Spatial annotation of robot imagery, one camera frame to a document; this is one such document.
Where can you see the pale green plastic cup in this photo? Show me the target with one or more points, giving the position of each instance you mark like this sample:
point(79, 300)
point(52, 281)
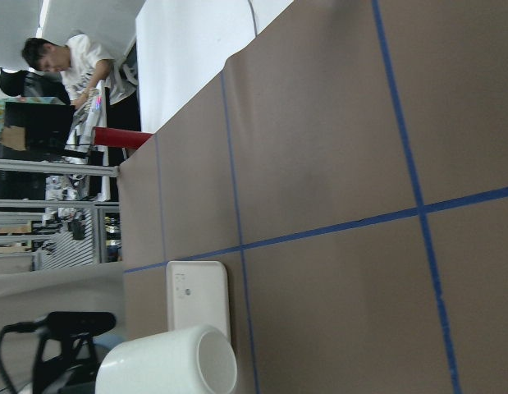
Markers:
point(199, 359)

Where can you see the brown paper table mat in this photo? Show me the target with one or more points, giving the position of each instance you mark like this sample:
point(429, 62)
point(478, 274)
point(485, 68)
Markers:
point(347, 162)

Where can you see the person in white shirt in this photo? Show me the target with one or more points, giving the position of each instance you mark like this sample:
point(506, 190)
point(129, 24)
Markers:
point(82, 63)

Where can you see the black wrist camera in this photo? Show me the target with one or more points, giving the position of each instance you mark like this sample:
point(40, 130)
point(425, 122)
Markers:
point(62, 324)

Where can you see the red cylinder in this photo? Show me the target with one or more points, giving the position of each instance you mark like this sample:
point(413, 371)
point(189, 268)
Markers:
point(119, 138)

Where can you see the beige paper cup tray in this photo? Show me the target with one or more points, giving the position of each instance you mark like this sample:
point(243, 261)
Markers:
point(197, 293)

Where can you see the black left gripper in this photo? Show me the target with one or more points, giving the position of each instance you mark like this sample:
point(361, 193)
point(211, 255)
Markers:
point(77, 355)

